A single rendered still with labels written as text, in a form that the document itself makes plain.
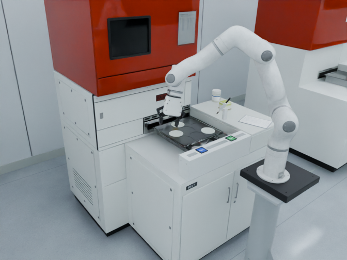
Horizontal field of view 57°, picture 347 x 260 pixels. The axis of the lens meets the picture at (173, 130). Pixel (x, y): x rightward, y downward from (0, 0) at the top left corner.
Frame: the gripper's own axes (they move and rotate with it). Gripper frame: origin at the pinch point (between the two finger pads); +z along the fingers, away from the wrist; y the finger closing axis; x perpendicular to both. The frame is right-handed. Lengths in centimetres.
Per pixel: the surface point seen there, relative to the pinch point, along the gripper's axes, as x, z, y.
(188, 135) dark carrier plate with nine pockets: 38, 13, 33
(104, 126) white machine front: 51, 16, -23
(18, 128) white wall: 195, 58, -77
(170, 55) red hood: 52, -38, 14
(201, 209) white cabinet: 9, 54, 39
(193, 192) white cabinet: 3.8, 40.9, 26.7
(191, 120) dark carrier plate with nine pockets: 61, 6, 45
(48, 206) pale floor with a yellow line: 127, 111, -44
